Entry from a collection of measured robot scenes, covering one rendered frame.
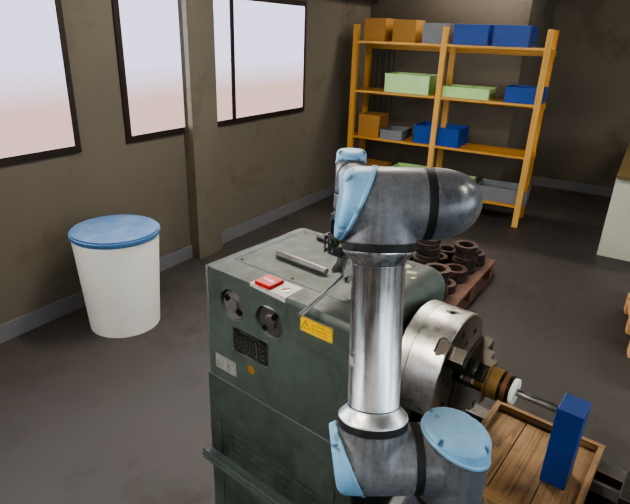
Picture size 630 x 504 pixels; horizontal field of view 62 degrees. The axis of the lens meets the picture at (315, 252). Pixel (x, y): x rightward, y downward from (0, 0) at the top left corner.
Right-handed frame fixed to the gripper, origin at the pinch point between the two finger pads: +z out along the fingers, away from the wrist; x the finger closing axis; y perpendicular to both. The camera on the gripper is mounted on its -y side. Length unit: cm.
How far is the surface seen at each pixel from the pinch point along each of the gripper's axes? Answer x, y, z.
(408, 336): 19.4, -0.8, 11.1
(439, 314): 23.5, -9.4, 6.6
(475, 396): 36.7, -8.9, 26.2
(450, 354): 30.7, -2.5, 12.6
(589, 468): 66, -18, 40
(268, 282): -18.8, 11.8, 3.4
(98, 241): -214, -46, 60
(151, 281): -204, -73, 94
